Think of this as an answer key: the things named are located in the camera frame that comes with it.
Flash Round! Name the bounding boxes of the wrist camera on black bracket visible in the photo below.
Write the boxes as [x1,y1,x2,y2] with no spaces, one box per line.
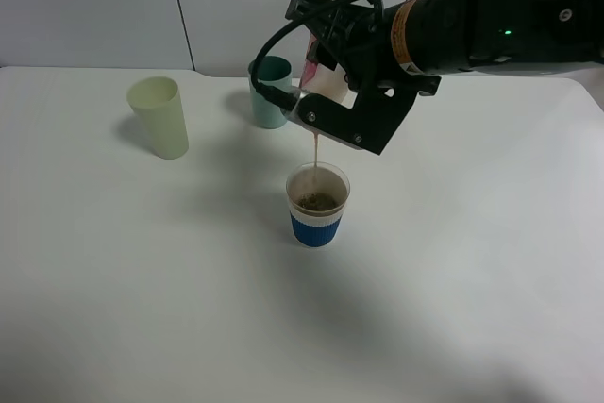
[283,76,441,155]

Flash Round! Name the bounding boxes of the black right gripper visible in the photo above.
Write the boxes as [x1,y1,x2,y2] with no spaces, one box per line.
[284,0,406,92]

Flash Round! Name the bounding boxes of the clear plastic drink bottle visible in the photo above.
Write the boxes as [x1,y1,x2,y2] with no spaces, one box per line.
[298,34,354,109]

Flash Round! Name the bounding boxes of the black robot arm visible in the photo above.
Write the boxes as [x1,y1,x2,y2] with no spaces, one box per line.
[286,0,603,90]

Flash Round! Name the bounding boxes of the light green plastic cup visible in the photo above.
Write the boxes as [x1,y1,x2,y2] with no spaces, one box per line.
[126,76,189,160]

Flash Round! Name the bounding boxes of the teal plastic cup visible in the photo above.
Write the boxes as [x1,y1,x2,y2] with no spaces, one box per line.
[247,56,294,130]

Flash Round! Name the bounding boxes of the black camera cable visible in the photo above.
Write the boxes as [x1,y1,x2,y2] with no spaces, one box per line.
[248,0,492,111]

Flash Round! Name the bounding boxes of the glass cup with blue sleeve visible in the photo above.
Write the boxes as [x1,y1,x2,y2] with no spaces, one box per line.
[285,161,350,247]

